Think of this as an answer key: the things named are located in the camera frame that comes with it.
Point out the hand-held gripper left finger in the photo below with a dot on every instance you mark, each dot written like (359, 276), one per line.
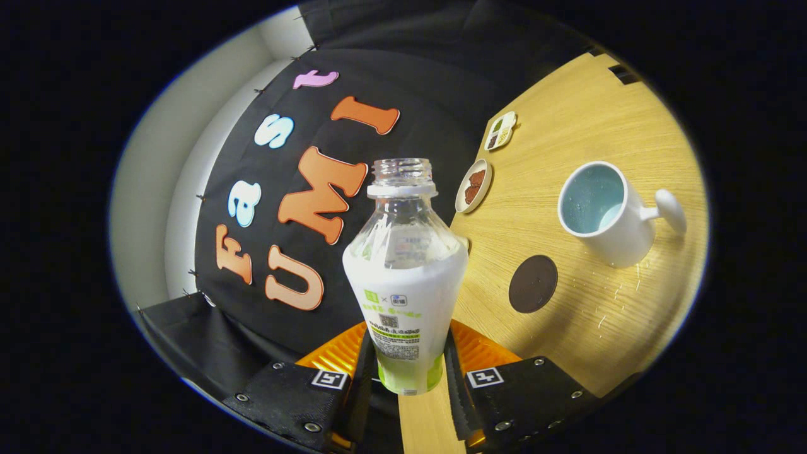
(284, 397)

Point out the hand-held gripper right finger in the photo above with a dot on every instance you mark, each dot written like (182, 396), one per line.
(529, 394)

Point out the dark round coaster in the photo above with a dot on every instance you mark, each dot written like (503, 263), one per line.
(533, 284)

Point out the clear plastic juice bottle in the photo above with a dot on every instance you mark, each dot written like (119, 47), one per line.
(406, 284)

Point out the white cup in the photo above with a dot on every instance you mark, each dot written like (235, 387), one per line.
(630, 233)

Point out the white plate with brown food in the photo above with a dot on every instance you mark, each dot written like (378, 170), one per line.
(474, 186)

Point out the white divided dish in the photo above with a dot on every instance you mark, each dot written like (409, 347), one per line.
(500, 131)

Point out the wooden table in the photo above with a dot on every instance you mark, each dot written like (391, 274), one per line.
(567, 113)

